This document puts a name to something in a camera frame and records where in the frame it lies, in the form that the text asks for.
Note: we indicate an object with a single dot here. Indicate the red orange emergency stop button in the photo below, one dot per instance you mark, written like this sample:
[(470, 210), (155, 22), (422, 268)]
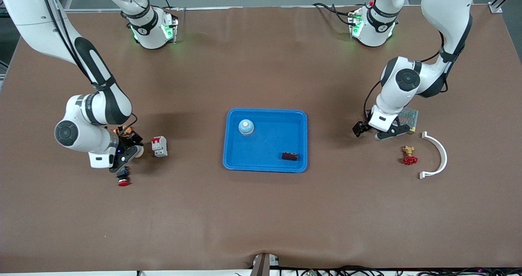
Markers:
[(127, 129)]

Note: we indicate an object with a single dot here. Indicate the white red circuit breaker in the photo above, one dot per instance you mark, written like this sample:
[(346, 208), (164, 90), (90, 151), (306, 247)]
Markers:
[(159, 146)]

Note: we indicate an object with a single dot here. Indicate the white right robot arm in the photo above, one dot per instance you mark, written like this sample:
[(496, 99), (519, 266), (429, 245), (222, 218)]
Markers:
[(67, 133)]

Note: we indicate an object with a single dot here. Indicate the black blue red push button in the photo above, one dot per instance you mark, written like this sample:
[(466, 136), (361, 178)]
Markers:
[(123, 181)]

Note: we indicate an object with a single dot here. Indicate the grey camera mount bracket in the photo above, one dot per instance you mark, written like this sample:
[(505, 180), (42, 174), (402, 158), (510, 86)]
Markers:
[(261, 266)]

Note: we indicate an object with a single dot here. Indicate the dark brown terminal block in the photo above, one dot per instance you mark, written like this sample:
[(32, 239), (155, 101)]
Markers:
[(289, 156)]

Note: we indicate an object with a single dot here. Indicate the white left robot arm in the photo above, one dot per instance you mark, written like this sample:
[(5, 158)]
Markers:
[(408, 80)]

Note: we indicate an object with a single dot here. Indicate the blue plastic tray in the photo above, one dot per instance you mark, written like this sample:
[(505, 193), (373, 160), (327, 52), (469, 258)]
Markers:
[(265, 153)]

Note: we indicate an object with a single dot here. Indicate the metal mesh power supply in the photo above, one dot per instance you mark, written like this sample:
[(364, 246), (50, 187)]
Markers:
[(412, 115)]

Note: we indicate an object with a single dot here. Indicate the white curved plastic bracket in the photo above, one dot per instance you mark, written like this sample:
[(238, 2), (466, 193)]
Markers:
[(444, 155)]

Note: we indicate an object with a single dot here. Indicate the brown table mat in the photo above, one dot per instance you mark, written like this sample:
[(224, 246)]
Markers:
[(261, 210)]

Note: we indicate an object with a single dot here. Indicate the light blue call bell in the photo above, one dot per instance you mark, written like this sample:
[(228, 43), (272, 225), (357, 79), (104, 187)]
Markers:
[(246, 126), (139, 151)]

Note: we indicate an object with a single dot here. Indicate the brass valve red handwheel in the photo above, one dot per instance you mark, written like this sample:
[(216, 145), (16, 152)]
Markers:
[(409, 158)]

